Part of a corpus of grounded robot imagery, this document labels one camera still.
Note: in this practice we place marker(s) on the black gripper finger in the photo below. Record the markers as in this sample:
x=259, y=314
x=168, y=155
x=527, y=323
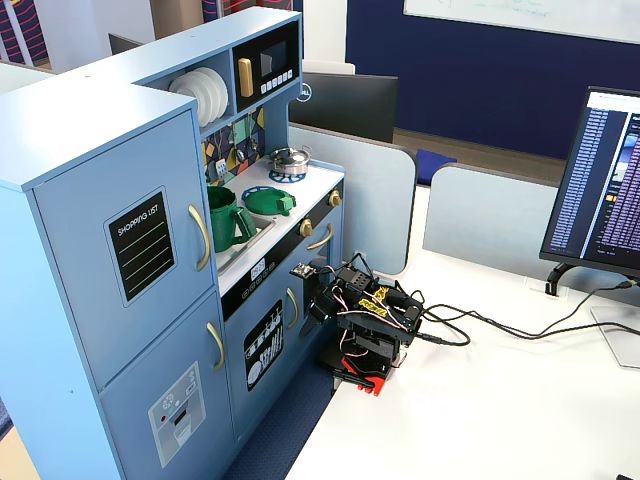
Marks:
x=316, y=311
x=309, y=331

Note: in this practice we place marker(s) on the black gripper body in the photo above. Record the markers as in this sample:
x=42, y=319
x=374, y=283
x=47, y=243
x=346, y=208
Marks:
x=319, y=306

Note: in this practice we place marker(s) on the green round plastic bowl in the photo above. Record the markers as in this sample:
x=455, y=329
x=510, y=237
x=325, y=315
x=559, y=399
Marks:
x=262, y=199

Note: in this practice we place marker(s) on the steel toy pot with lid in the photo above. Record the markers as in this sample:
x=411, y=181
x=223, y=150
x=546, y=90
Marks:
x=289, y=160

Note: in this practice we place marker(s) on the black table clamp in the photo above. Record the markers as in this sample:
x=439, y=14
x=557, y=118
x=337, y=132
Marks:
x=332, y=362

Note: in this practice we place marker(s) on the gold stove knob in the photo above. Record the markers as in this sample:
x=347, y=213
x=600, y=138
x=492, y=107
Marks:
x=305, y=227
x=334, y=198

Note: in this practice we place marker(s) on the steel toy sink basin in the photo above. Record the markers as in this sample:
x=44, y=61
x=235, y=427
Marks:
x=262, y=230

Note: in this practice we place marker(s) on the light blue desk divider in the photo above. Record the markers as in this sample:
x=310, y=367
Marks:
x=485, y=215
x=370, y=200

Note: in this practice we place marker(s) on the green plastic pitcher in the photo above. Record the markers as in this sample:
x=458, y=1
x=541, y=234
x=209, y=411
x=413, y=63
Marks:
x=225, y=225

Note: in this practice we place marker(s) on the white slotted toy spatula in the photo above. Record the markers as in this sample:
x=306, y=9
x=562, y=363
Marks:
x=221, y=169

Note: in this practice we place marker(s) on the steel toy ladle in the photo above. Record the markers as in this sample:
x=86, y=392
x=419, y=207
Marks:
x=240, y=154

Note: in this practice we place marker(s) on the blue office chair seat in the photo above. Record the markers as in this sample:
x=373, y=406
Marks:
x=432, y=162

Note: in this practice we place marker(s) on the steel toy hanging utensil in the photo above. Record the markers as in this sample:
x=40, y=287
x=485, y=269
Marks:
x=254, y=142

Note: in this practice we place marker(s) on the black dell monitor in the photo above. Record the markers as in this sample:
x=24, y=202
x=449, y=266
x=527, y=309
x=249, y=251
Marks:
x=350, y=105

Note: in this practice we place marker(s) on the white toy plate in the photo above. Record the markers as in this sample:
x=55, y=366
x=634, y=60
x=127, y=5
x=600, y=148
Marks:
x=182, y=87
x=215, y=95
x=202, y=102
x=225, y=92

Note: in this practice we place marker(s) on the black toy microwave door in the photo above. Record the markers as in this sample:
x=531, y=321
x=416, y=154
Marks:
x=272, y=62

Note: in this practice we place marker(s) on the blue wooden toy kitchen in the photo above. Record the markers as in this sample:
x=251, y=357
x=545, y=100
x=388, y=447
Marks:
x=75, y=165

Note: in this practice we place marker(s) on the clear glass monitor base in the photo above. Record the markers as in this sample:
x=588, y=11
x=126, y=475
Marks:
x=617, y=340

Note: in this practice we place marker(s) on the lit computer monitor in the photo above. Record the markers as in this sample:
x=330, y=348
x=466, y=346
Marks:
x=595, y=180

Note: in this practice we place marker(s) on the dark monitor back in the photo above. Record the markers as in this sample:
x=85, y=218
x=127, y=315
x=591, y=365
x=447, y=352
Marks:
x=122, y=45

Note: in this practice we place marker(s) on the white whiteboard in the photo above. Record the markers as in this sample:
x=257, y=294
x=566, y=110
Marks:
x=525, y=12

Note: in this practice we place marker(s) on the small wrist camera board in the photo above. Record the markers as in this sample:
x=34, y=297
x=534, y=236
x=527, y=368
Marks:
x=302, y=271

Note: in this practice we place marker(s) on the red robot base mount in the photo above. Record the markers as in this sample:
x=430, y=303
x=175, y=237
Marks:
x=372, y=382

